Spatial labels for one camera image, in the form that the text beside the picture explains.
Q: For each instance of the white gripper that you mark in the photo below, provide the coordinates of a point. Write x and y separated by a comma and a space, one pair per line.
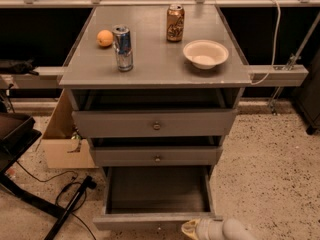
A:
202, 231

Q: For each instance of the grey top drawer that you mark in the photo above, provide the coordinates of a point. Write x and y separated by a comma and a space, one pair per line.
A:
152, 113

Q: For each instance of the black bag on rail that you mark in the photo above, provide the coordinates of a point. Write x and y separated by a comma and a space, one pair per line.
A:
17, 67

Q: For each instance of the grey drawer cabinet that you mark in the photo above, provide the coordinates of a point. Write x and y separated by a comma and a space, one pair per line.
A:
157, 63

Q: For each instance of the dark cabinet at right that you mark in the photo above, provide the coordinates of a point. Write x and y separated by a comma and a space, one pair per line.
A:
308, 96

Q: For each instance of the grey drawer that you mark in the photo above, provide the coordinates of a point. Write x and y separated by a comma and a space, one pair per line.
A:
152, 113
156, 151
154, 197

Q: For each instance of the gold soda can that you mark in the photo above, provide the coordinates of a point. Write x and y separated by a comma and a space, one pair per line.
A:
175, 23

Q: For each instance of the grey middle drawer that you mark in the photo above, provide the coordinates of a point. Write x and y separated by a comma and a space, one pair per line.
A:
156, 151

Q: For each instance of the cardboard box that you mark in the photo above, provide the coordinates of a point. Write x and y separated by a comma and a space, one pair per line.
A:
62, 144

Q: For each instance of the blue silver energy drink can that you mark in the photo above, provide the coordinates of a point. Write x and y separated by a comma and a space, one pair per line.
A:
122, 47

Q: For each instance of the aluminium frame rail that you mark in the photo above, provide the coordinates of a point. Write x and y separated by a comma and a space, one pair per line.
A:
261, 75

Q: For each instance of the white paper bowl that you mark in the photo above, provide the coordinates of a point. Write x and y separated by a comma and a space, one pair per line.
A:
205, 54

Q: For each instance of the grey bottom drawer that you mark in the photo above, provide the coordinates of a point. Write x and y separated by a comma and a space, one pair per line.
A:
154, 197

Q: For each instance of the orange fruit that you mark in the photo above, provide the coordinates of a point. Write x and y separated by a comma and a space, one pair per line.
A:
104, 38

